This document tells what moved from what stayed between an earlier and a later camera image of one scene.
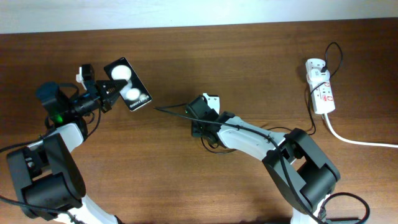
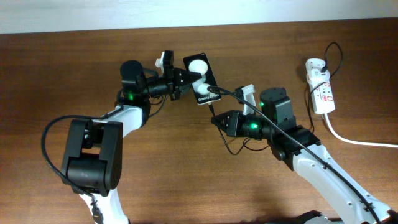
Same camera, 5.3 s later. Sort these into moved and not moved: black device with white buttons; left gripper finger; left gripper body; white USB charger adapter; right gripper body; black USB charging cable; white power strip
Moved: black device with white buttons; black USB charging cable; left gripper finger; right gripper body; left gripper body
Not moved: white USB charger adapter; white power strip
